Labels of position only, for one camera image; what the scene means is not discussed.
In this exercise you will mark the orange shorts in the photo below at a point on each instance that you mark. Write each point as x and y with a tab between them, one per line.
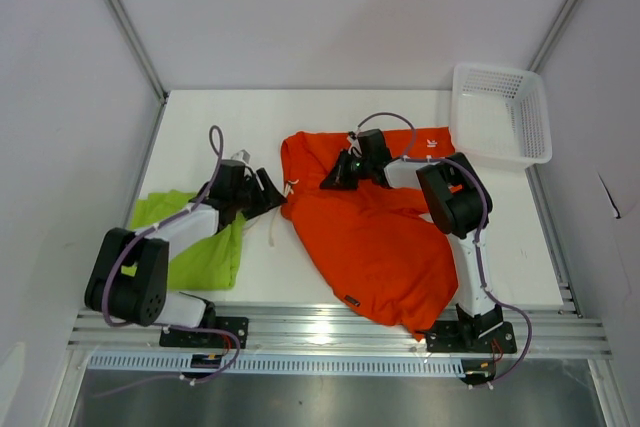
371	245

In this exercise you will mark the white plastic basket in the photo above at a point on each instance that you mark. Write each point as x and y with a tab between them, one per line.
499	116

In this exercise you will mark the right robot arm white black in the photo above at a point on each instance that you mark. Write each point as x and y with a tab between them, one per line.
459	206

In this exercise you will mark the aluminium corner post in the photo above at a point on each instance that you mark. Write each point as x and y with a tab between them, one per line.
132	39
553	35

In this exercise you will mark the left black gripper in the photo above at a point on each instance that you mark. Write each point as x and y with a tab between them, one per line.
268	199

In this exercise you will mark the white slotted cable duct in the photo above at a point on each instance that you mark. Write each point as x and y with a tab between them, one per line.
279	364

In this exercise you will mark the right aluminium corner post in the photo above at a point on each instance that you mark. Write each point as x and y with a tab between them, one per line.
553	35

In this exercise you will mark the left aluminium corner post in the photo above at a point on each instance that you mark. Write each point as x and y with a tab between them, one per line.
132	39

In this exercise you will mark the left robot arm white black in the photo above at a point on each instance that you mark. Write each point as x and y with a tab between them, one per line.
129	280

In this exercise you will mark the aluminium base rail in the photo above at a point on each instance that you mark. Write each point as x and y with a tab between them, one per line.
326	329

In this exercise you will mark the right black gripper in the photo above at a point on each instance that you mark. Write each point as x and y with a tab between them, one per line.
339	178

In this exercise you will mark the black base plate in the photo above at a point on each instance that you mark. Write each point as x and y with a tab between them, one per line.
445	336
239	326

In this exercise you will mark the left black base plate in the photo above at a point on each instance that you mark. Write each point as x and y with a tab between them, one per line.
239	326

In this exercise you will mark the lime green shorts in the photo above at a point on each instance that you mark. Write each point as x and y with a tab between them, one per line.
208	265

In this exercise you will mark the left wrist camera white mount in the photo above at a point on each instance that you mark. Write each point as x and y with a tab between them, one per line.
242	156

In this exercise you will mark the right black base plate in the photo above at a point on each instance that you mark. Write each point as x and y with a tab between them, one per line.
445	336

